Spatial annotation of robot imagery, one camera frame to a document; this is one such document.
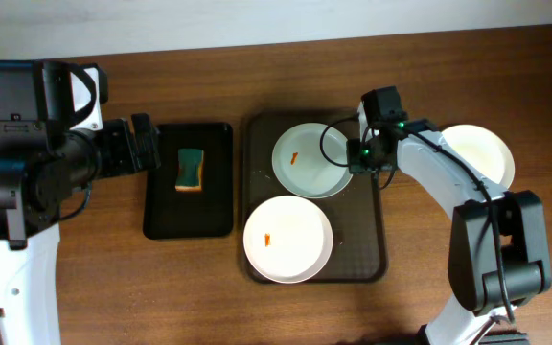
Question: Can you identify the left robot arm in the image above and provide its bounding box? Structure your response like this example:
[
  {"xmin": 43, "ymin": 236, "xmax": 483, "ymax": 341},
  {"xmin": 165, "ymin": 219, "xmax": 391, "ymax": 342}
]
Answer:
[{"xmin": 0, "ymin": 60, "xmax": 160, "ymax": 344}]

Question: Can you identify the brown plastic serving tray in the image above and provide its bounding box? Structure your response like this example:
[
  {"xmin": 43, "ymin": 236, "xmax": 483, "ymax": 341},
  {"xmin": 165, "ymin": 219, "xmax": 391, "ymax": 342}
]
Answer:
[{"xmin": 241, "ymin": 108, "xmax": 388, "ymax": 284}]

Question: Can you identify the green and yellow sponge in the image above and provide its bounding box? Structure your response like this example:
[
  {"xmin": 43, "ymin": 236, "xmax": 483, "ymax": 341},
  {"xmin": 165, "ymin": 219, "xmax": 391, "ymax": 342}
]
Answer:
[{"xmin": 174, "ymin": 148, "xmax": 204, "ymax": 192}]

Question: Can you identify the small black tray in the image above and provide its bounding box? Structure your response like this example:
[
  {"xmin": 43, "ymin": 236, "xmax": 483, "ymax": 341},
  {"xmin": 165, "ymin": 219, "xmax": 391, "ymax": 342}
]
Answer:
[{"xmin": 143, "ymin": 122, "xmax": 234, "ymax": 240}]

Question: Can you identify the white plate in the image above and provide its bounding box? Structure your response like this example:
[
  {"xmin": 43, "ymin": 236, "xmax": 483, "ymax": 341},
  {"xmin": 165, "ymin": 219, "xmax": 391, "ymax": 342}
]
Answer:
[
  {"xmin": 242, "ymin": 195, "xmax": 334, "ymax": 284},
  {"xmin": 271, "ymin": 123, "xmax": 352, "ymax": 198},
  {"xmin": 442, "ymin": 125, "xmax": 516, "ymax": 189}
]

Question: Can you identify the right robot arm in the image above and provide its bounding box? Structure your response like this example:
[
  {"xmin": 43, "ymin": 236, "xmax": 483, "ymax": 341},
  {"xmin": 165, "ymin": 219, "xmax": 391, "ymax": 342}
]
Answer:
[{"xmin": 347, "ymin": 86, "xmax": 552, "ymax": 344}]

